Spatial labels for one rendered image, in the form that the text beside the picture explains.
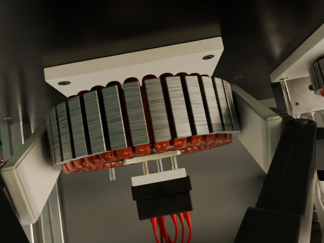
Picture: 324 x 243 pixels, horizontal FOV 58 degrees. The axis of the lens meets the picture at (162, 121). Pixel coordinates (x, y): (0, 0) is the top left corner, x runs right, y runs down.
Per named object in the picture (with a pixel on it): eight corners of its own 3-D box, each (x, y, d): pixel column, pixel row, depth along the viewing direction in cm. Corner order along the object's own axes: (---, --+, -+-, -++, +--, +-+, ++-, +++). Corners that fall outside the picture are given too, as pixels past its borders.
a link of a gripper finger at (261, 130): (265, 119, 13) (283, 116, 13) (223, 85, 19) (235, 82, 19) (269, 179, 14) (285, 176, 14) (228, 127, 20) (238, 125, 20)
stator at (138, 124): (2, 94, 13) (11, 180, 12) (252, 48, 13) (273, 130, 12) (78, 128, 24) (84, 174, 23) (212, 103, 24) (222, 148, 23)
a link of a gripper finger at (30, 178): (36, 224, 13) (20, 227, 13) (68, 157, 20) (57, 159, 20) (14, 167, 12) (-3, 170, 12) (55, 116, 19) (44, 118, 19)
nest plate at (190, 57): (43, 67, 24) (44, 82, 24) (221, 35, 24) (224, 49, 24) (90, 106, 39) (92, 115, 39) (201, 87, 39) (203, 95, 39)
